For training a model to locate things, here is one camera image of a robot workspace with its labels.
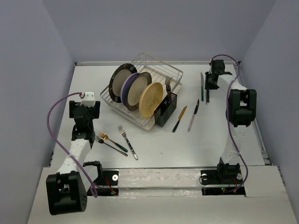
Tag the yellow plate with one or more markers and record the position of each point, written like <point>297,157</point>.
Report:
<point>150,99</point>

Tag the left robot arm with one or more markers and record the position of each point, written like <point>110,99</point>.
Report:
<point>67,188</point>

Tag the purple plate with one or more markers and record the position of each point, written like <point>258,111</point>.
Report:
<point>125,87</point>

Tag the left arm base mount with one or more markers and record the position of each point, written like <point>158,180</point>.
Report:
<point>106,180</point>

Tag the knife teal handle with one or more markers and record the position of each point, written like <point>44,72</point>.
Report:
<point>202,86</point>

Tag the silver fork perforated handle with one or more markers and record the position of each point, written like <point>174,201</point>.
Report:
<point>123,134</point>

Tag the dark fork thin handle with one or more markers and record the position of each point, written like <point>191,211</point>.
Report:
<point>101,141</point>

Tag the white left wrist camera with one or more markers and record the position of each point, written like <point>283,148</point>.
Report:
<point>88,99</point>

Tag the grey brown plate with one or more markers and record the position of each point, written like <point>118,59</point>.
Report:
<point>136,89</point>

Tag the silver fork teal handle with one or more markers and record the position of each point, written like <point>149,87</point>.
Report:
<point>170,78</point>

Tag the gold knife green handle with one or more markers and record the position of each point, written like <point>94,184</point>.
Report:
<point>179,119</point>

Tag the black utensil caddy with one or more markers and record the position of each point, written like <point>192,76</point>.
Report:
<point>165,109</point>

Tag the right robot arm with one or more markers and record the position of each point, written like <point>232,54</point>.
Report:
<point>240,113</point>

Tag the knife dark handle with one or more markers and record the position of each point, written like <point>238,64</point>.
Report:
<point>207,96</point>

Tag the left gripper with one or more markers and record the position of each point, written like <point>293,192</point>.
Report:
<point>94,110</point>

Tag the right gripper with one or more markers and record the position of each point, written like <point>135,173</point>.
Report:
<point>208,85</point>

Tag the gold fork green handle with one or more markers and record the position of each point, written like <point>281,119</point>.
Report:
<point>105,136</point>

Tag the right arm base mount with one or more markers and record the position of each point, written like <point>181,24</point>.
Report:
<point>225,179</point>

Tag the black rimmed plate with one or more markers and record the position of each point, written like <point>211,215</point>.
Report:
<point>117,80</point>

